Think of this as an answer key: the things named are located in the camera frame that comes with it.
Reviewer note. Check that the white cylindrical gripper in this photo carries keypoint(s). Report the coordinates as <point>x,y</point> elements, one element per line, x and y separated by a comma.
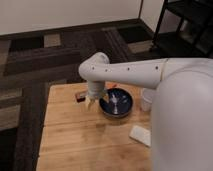
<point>96,90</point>

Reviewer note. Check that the dark blue ceramic bowl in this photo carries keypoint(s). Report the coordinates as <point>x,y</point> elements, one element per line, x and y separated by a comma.
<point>119,105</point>

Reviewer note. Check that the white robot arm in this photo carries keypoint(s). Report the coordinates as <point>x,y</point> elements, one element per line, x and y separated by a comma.
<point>182,109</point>

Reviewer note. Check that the small red brown block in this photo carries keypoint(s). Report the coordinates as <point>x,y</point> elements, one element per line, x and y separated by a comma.
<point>80,97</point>

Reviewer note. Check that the white plastic cup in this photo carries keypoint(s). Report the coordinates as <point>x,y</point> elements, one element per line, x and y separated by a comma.
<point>147,96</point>

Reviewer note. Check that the white rectangular sponge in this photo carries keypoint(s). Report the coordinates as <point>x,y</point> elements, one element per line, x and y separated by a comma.
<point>141,134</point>

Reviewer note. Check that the dark patterned rug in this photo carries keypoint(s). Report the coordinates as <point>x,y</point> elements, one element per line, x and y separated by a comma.
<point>35,62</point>

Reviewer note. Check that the black metal shelf rack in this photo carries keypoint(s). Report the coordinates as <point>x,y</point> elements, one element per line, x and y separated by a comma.
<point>198,14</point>

